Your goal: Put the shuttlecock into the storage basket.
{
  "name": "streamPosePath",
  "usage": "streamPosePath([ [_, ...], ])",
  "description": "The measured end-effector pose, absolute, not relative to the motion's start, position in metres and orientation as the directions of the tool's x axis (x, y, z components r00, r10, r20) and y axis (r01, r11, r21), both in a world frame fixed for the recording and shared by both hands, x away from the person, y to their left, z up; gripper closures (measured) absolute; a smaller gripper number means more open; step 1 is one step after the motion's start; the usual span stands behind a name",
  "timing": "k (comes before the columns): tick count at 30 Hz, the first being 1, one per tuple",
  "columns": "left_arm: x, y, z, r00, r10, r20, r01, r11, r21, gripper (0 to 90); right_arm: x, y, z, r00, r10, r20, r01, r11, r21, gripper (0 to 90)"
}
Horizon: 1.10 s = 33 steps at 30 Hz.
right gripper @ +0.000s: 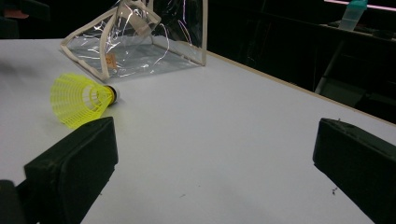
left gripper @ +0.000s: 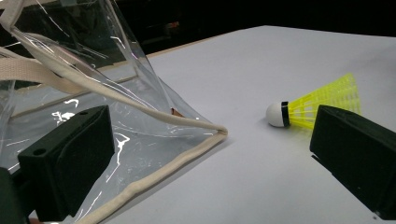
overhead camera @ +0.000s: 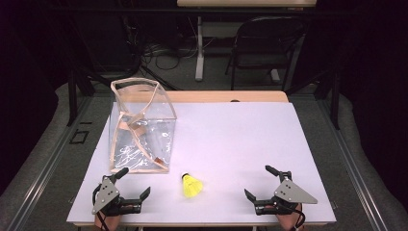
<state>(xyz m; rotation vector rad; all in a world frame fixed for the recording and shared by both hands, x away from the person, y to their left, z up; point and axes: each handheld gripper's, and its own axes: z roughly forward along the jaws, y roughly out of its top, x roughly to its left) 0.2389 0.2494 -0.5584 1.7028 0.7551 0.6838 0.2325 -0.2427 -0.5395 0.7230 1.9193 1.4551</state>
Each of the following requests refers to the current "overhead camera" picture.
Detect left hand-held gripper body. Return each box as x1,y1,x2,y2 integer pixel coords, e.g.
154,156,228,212
91,176,142,217

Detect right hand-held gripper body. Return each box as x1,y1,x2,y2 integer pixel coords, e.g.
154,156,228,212
254,171,319,217

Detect clear bag with beige trim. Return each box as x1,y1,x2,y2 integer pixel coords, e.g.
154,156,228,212
109,77,178,174

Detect person's right hand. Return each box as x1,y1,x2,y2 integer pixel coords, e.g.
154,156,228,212
274,203,306,231

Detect person's left hand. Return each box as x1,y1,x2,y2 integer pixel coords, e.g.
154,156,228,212
93,211,122,231

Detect white table board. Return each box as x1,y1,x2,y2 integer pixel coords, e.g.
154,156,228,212
66,101,337,224

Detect wooden table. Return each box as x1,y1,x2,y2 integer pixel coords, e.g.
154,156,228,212
66,90,337,229

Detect black metal stand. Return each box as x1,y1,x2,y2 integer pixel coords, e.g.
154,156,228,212
65,68,97,127
285,68,342,131

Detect black folding chair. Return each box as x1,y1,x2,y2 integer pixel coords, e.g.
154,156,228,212
225,16,306,91

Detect white desk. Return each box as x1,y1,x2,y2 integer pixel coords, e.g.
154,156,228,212
176,0,318,82

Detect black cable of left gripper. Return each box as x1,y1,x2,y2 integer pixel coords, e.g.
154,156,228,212
91,187,109,231

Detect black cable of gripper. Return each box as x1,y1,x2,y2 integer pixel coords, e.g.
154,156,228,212
288,204,306,231
91,187,109,231

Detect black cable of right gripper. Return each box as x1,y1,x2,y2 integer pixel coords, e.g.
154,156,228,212
288,204,306,231

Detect grey floor rail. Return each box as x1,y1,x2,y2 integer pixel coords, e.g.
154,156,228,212
317,99,390,231
13,95,94,231

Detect tangle of floor cables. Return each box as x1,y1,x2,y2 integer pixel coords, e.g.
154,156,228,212
140,38,201,71

